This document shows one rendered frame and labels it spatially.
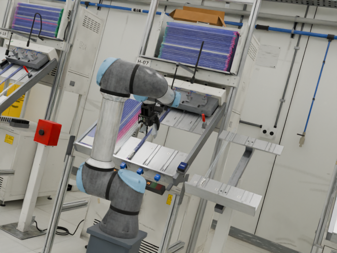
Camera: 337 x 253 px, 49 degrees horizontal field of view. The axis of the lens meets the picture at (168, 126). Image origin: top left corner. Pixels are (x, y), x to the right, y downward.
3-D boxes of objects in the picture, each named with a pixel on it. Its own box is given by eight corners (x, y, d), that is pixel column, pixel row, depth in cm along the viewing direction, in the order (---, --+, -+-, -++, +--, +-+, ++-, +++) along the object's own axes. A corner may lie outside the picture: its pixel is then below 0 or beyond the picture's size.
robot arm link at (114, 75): (106, 205, 139) (137, 62, 130) (69, 194, 141) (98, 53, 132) (116, 196, 151) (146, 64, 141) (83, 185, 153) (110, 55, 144)
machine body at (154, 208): (165, 290, 223) (192, 192, 221) (76, 246, 252) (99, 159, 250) (201, 262, 282) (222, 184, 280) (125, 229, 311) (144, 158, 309)
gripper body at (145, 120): (137, 124, 193) (137, 103, 187) (146, 118, 199) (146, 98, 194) (150, 128, 189) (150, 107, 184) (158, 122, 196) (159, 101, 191)
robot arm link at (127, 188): (135, 214, 136) (145, 179, 136) (102, 204, 138) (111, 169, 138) (143, 207, 148) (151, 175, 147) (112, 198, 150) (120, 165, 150)
